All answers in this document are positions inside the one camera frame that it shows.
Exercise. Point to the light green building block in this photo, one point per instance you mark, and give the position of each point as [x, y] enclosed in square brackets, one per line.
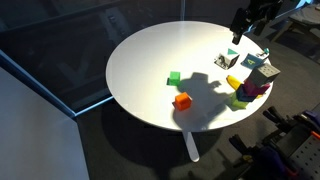
[239, 102]

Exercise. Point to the yellow banana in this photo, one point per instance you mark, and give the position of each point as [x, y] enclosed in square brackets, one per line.
[234, 81]

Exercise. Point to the pink building block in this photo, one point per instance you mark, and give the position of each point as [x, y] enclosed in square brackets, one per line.
[255, 89]

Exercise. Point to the white table leg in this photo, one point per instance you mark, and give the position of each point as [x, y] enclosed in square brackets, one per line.
[191, 146]

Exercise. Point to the blue lit window rail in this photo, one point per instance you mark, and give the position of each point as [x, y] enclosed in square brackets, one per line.
[50, 95]

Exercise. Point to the purple black bar clamp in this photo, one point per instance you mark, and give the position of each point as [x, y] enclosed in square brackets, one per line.
[311, 121]
[263, 156]
[280, 120]

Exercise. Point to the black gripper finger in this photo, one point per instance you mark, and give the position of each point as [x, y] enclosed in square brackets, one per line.
[238, 23]
[260, 28]

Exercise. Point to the grey building block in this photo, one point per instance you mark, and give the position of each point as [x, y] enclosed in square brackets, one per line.
[263, 75]

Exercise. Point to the grey bench seat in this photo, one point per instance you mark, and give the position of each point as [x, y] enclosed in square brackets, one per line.
[305, 18]

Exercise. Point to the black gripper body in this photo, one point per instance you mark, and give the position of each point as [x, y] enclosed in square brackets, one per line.
[263, 10]

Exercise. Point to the perforated metal breadboard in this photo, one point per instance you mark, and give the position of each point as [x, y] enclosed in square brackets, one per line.
[306, 156]

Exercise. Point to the orange red building block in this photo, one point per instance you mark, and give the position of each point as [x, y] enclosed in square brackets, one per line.
[183, 101]

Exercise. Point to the dark blue building block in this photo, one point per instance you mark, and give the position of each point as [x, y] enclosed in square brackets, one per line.
[245, 95]

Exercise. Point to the teal triangle picture cube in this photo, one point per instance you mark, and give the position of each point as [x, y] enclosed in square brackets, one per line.
[226, 60]

